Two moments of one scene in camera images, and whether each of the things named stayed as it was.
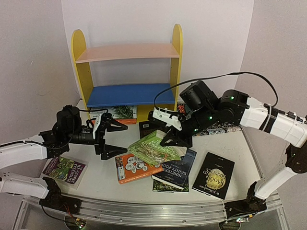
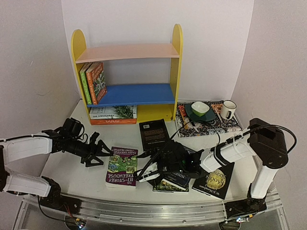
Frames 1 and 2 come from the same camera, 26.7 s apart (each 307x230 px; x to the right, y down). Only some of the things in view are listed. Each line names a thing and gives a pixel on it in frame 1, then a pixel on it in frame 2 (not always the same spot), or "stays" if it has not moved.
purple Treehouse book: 70,172 to 122,164
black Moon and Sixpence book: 214,176 stays
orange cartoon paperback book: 129,167 to 96,77
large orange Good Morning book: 132,120 stays
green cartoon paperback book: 148,148 to 82,72
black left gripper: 101,148 to 93,154
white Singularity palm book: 128,112 stays
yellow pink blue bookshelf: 147,97 stays
